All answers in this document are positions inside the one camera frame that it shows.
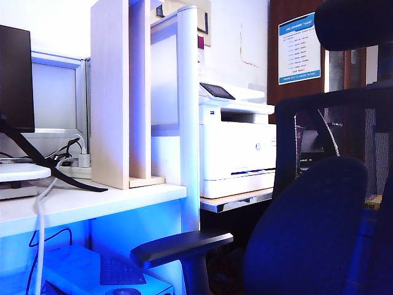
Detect white laser printer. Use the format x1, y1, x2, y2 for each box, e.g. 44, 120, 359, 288
198, 82, 277, 200

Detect thin black cable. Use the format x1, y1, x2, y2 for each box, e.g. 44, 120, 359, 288
26, 227, 74, 295

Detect dark padded lumbar cushion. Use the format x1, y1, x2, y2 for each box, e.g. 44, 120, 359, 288
244, 155, 369, 295

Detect black chair armrest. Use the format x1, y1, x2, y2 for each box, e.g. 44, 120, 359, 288
130, 230, 234, 295

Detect blue and white poster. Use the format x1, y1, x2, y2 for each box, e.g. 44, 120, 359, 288
278, 11, 322, 86

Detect black framed wall board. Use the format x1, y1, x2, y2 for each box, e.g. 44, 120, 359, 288
196, 9, 212, 47

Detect white power strip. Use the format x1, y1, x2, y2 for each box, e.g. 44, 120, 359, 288
58, 164, 93, 181

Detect white desk divider panel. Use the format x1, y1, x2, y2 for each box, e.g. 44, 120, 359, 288
150, 15, 181, 185

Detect dark mesh office chair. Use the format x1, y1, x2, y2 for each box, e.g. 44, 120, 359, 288
273, 82, 393, 295

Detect white monitor stand plate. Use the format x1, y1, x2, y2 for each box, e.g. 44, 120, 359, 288
0, 162, 52, 184

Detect thick white cable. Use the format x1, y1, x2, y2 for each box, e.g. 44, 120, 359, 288
33, 156, 76, 295

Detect black tangled cables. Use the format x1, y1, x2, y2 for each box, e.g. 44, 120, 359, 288
0, 137, 81, 168

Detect black printer touchscreen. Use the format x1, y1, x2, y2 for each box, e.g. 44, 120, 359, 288
200, 82, 236, 101

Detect white rounded partition post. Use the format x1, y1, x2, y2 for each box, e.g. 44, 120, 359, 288
177, 6, 201, 233

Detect wooden printer table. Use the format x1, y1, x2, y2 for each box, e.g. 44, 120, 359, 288
200, 187, 274, 213

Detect beige wooden desk shelf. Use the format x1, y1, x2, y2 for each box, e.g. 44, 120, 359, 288
90, 0, 166, 191

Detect grey flat base box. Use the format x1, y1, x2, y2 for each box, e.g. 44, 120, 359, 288
0, 181, 39, 200

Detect yellow patterned item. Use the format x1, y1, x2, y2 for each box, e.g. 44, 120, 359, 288
364, 196, 383, 210

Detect white computer tower case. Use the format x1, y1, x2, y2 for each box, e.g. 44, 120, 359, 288
44, 244, 174, 295

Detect brown wooden door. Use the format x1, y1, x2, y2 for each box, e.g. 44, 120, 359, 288
267, 0, 326, 107

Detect black computer monitor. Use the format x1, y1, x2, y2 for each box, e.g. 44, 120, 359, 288
0, 25, 36, 133

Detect dark blue backpack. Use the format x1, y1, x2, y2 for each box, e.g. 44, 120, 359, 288
0, 114, 109, 194

